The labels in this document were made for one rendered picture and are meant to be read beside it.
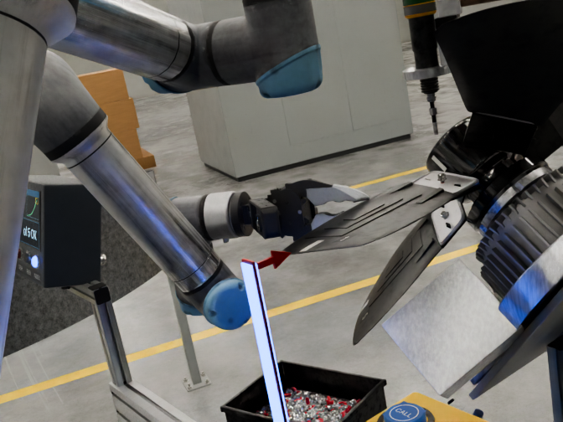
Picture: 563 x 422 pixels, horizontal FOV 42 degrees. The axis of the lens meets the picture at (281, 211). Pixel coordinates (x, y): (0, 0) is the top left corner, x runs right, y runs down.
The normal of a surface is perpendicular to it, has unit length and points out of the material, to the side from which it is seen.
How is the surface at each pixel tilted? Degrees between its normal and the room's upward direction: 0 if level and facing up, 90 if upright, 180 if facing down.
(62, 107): 73
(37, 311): 90
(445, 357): 55
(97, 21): 113
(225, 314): 90
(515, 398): 0
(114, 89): 90
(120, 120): 90
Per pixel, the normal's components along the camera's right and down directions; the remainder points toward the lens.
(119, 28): 0.80, 0.39
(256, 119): 0.35, 0.18
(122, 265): 0.85, -0.02
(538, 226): -0.52, -0.22
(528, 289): -0.75, 0.21
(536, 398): -0.19, -0.95
